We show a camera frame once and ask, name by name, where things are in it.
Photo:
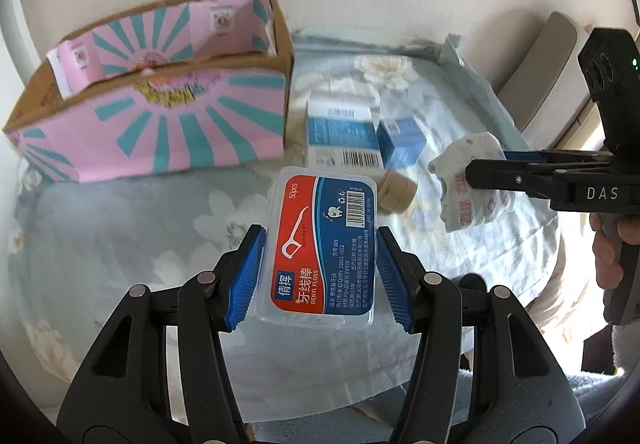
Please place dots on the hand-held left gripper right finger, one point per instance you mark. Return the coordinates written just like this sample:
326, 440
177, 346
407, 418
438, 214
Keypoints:
394, 281

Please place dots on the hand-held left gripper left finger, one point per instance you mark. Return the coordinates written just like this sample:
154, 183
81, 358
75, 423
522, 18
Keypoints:
246, 276

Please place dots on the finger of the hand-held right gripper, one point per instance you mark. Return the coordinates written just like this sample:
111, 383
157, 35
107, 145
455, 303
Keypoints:
505, 175
530, 155

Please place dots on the white patterned tissue packet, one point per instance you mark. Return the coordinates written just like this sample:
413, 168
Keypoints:
465, 204

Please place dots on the clear dental floss box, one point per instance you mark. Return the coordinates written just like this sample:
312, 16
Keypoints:
320, 244

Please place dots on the pink striped cardboard box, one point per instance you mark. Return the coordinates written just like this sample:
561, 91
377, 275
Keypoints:
165, 124

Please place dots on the person's right hand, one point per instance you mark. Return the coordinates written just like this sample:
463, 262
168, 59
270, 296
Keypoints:
606, 254

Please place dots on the beige chair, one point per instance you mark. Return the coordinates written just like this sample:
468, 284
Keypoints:
545, 74

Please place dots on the brown tape roll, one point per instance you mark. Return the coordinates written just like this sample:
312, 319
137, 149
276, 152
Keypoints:
396, 193

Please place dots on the floral blue bed sheet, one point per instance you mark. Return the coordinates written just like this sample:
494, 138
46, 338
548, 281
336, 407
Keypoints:
150, 244

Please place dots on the small blue carton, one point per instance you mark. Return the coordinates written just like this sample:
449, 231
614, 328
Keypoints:
402, 142

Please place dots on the white and blue carton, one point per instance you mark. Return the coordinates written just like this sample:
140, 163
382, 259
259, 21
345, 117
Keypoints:
340, 134

